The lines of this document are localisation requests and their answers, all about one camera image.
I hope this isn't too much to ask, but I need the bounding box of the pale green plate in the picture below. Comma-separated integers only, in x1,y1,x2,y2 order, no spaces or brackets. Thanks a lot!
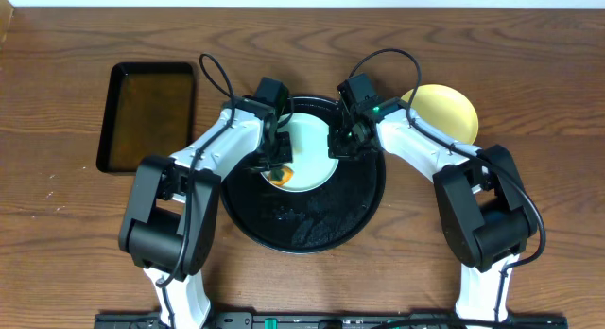
262,113,338,193

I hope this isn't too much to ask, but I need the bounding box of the orange green scrub sponge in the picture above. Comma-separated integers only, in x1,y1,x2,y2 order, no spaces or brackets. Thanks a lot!
267,165,294,186

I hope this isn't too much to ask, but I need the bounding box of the black rectangular water tray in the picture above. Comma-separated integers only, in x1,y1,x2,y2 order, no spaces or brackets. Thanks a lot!
96,61,197,174

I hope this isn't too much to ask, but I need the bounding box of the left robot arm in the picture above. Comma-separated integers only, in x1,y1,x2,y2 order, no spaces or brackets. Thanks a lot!
118,78,294,328

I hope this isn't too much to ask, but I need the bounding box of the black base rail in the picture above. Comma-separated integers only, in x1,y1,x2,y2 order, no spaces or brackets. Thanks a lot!
93,310,569,329

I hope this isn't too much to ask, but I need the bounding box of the yellow plate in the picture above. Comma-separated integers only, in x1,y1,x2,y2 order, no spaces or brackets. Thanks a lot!
412,84,479,144

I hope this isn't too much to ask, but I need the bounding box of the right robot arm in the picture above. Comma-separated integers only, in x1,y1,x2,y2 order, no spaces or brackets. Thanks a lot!
328,74,545,322

